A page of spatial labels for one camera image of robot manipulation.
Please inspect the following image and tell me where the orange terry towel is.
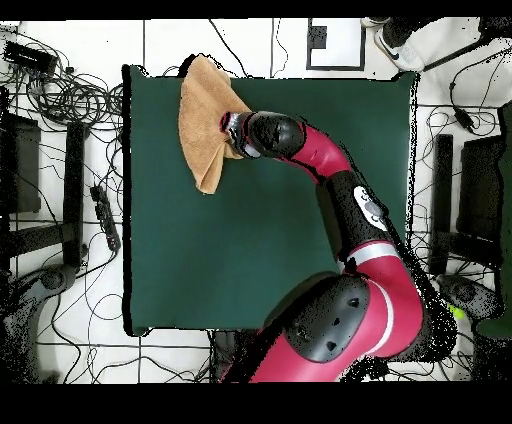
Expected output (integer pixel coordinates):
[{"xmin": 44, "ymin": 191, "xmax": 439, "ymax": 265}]
[{"xmin": 177, "ymin": 54, "xmax": 253, "ymax": 196}]

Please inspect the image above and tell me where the dark green table cloth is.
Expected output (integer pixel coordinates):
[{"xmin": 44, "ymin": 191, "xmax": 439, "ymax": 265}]
[{"xmin": 121, "ymin": 63, "xmax": 421, "ymax": 337}]

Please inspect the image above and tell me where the black power strip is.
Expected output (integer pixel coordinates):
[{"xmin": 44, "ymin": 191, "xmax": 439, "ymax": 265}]
[{"xmin": 89, "ymin": 183, "xmax": 122, "ymax": 253}]

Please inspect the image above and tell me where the black metal stand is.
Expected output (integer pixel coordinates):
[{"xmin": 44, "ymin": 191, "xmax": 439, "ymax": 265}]
[
  {"xmin": 0, "ymin": 121, "xmax": 89, "ymax": 269},
  {"xmin": 428, "ymin": 133, "xmax": 503, "ymax": 277}
]

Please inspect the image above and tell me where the person's leg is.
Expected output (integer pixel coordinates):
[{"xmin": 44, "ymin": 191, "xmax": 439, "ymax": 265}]
[{"xmin": 381, "ymin": 16, "xmax": 445, "ymax": 49}]

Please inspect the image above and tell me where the black adapter box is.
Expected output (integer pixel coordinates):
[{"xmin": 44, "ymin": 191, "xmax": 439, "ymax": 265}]
[{"xmin": 2, "ymin": 39, "xmax": 59, "ymax": 77}]

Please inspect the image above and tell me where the black tripod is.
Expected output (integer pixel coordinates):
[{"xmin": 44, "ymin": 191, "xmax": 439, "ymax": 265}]
[{"xmin": 420, "ymin": 15, "xmax": 512, "ymax": 72}]

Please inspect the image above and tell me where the black cable tangle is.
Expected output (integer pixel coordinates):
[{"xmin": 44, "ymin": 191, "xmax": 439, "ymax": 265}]
[{"xmin": 0, "ymin": 23, "xmax": 125, "ymax": 133}]

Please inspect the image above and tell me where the black inline cable adapter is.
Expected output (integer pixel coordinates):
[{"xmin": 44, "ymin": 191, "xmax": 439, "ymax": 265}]
[{"xmin": 453, "ymin": 107, "xmax": 477, "ymax": 134}]

